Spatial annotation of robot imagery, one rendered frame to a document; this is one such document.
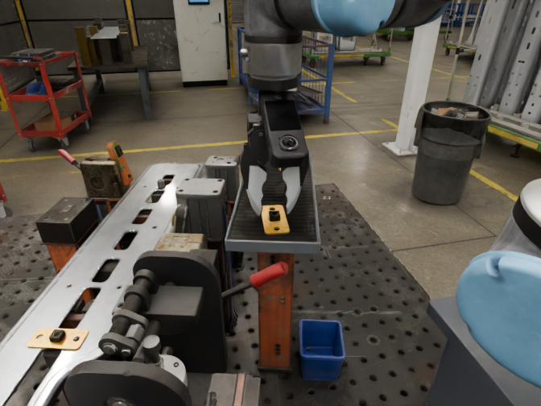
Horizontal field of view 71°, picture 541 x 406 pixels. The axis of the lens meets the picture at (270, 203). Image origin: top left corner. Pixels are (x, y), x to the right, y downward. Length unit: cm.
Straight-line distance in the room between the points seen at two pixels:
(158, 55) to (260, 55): 734
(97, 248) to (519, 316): 76
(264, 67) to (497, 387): 46
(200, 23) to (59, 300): 640
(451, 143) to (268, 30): 259
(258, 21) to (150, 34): 731
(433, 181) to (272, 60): 274
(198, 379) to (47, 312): 29
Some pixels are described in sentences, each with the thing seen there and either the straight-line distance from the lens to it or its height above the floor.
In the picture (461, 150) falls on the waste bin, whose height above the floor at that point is 48.
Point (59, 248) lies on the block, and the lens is 102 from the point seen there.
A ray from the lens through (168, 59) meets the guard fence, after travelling 784.
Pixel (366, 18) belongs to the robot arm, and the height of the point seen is 146.
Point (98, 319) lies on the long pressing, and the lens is 72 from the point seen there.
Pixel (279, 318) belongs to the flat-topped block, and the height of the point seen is 87.
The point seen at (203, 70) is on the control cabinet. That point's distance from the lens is 705.
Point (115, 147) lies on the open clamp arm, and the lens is 116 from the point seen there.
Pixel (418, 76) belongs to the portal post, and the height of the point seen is 77.
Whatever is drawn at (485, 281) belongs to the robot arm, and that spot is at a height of 129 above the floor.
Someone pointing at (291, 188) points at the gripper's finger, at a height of 122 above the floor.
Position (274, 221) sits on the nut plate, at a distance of 59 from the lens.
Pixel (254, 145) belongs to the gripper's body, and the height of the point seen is 129.
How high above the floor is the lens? 148
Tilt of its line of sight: 29 degrees down
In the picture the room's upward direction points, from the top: straight up
